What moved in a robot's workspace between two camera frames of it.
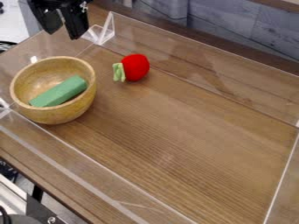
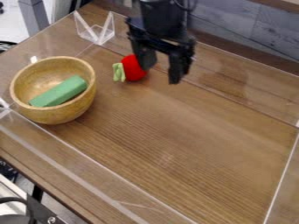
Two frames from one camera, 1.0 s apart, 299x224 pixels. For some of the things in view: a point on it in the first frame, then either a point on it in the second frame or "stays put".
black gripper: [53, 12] -> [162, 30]
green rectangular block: [67, 89] stays put
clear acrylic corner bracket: [98, 33] stays put
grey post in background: [34, 25] stays put
